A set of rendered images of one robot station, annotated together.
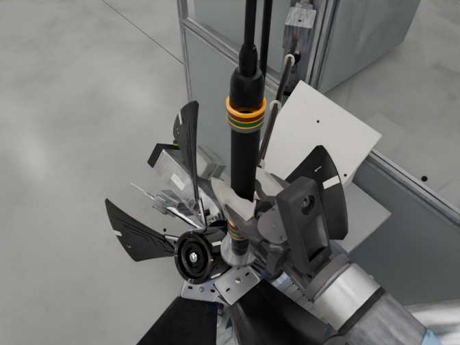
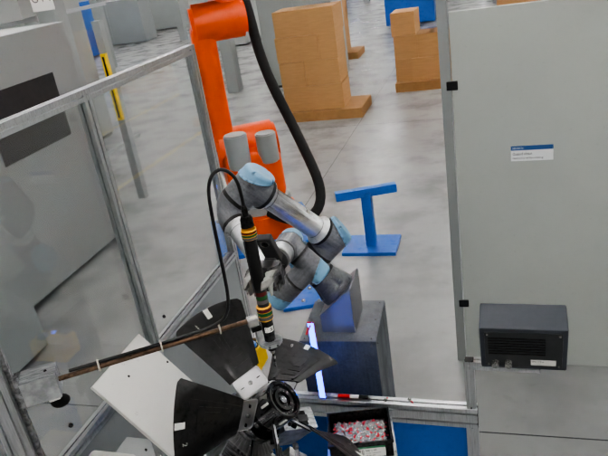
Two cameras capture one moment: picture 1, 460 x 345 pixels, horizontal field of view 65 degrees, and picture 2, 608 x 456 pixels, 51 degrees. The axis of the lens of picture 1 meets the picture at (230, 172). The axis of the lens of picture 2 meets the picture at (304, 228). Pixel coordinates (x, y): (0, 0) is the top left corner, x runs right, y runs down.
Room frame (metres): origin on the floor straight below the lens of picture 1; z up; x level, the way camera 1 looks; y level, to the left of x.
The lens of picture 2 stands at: (0.99, 1.42, 2.38)
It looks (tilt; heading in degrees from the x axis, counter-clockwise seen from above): 23 degrees down; 239
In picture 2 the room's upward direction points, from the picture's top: 9 degrees counter-clockwise
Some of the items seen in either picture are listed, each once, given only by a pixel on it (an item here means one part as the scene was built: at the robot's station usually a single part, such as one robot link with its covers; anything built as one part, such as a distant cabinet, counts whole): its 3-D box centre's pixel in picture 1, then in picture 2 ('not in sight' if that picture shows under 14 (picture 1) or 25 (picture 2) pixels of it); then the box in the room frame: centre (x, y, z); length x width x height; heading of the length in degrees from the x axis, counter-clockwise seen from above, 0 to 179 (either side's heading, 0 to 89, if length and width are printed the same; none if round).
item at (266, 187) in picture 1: (259, 187); (250, 286); (0.32, -0.04, 1.53); 0.09 x 0.03 x 0.06; 29
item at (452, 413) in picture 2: not in sight; (351, 406); (-0.04, -0.17, 0.82); 0.90 x 0.04 x 0.08; 129
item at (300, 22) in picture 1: (299, 28); (38, 384); (0.90, -0.19, 1.44); 0.10 x 0.07 x 0.08; 164
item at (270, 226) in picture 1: (296, 249); (271, 270); (0.22, -0.09, 1.53); 0.12 x 0.08 x 0.09; 39
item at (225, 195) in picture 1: (229, 207); (269, 286); (0.28, 0.00, 1.53); 0.09 x 0.03 x 0.06; 50
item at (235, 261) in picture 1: (241, 233); (264, 329); (0.31, -0.02, 1.40); 0.09 x 0.07 x 0.10; 164
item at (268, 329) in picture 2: (241, 187); (258, 281); (0.30, -0.02, 1.55); 0.04 x 0.04 x 0.46
